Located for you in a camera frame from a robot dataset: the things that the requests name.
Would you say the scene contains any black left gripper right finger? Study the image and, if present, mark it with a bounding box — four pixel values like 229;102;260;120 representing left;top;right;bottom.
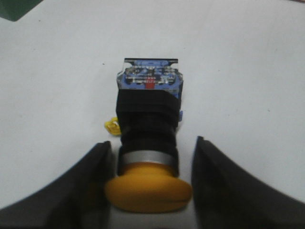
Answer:
192;136;305;229

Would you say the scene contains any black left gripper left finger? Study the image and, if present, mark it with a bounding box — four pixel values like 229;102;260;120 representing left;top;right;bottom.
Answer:
0;141;113;229

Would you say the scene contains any yellow push button switch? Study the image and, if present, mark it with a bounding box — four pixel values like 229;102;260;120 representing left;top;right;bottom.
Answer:
104;58;192;213

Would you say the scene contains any left green wooden cube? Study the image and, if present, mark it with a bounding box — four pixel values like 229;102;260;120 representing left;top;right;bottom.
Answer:
0;0;42;21

